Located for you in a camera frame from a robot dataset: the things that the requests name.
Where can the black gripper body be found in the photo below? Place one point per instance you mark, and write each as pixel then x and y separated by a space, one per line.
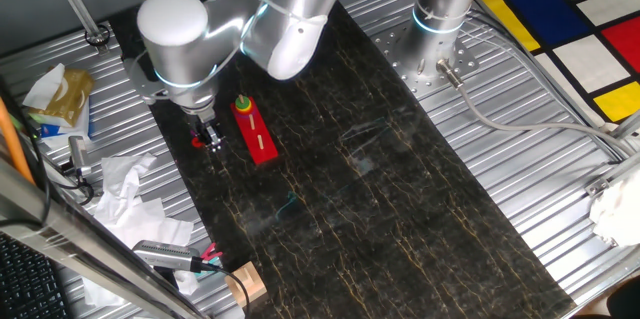
pixel 202 118

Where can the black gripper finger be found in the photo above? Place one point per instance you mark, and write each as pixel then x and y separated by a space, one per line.
pixel 216 145
pixel 212 131

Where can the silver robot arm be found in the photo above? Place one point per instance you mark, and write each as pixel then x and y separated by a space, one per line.
pixel 172 24

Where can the red Hanoi base with pegs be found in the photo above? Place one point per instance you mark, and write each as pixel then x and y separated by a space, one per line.
pixel 260 144

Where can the wooden block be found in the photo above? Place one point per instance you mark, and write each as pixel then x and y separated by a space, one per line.
pixel 247 284

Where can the crumpled white paper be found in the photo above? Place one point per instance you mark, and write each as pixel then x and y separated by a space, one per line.
pixel 140 229
pixel 122 174

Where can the red clothespin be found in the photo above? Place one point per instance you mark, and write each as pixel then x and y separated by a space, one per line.
pixel 210 251

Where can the teal clothespin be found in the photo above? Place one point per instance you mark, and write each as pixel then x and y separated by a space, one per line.
pixel 215 261

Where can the gold tissue box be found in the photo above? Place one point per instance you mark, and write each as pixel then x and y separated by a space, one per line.
pixel 70 96

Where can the blue white tissue pack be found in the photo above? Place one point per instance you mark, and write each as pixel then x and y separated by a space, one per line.
pixel 50 131

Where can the white tissue sheet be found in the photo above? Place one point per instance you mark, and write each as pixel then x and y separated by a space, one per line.
pixel 45 86

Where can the metal tripod pole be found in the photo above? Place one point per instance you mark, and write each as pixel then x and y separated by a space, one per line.
pixel 75 4

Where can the orange tube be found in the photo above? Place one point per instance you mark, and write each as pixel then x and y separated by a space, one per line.
pixel 12 144

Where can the black marble pattern mat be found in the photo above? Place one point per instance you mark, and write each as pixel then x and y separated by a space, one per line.
pixel 400 234

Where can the black keyboard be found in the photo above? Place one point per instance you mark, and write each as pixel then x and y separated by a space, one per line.
pixel 30 284

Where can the colourful Mondrian pattern mat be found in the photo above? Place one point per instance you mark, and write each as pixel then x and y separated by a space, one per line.
pixel 590 59

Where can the white crumpled cloth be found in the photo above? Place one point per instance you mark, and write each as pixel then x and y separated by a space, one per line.
pixel 617 214

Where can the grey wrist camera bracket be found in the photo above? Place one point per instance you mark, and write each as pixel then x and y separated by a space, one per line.
pixel 142 84

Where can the aluminium frame bar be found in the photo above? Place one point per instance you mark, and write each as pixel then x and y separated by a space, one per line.
pixel 75 239

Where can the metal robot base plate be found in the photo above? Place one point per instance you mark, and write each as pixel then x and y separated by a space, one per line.
pixel 467 61

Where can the metal corner bracket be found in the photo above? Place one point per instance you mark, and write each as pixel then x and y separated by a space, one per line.
pixel 597 187

